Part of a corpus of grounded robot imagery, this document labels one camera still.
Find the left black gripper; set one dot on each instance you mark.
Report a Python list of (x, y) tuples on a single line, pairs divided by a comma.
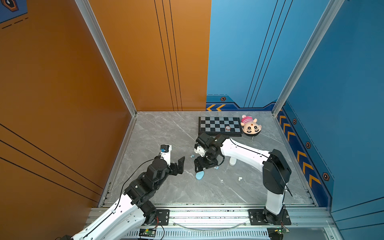
[(174, 171)]

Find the black white chessboard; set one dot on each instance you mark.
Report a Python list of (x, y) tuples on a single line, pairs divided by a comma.
[(214, 126)]

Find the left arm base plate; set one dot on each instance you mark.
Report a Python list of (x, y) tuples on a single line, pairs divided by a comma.
[(162, 217)]

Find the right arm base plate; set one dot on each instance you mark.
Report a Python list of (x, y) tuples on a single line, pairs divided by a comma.
[(259, 217)]

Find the aluminium corner post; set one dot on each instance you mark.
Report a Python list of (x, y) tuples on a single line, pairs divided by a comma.
[(100, 40), (319, 32)]

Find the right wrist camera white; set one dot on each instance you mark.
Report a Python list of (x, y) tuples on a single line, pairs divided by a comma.
[(199, 150)]

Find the circuit board right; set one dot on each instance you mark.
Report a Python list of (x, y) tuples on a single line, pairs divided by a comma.
[(282, 230)]

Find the light blue earbud case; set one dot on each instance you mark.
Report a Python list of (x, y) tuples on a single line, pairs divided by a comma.
[(200, 175)]

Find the right aluminium corner post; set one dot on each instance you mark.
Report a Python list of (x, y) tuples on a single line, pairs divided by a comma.
[(319, 32)]

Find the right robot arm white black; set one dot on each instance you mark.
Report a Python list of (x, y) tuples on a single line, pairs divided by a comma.
[(274, 167)]

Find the left aluminium corner post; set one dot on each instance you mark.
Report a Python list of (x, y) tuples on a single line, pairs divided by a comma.
[(100, 40)]

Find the green circuit board left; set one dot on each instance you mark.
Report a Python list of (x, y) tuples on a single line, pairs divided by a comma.
[(147, 234)]

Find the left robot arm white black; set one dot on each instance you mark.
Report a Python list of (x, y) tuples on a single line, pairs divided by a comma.
[(133, 208)]

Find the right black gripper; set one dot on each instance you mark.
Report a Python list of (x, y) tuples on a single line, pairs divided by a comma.
[(199, 164)]

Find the white earbud case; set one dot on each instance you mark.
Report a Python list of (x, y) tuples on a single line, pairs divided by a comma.
[(232, 161)]

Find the pink plush doll head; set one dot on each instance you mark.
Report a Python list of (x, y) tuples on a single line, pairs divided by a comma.
[(249, 126)]

